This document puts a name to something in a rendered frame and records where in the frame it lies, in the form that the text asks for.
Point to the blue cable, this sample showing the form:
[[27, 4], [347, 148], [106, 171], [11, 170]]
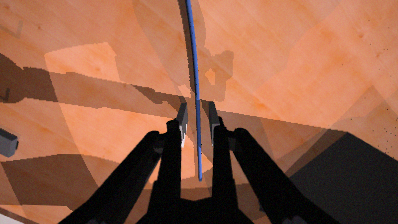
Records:
[[196, 82]]

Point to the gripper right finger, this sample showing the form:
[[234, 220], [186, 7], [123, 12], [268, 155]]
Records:
[[282, 202]]

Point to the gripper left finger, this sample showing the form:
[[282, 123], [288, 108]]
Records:
[[113, 201]]

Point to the black metal rack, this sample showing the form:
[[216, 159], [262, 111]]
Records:
[[8, 144]]

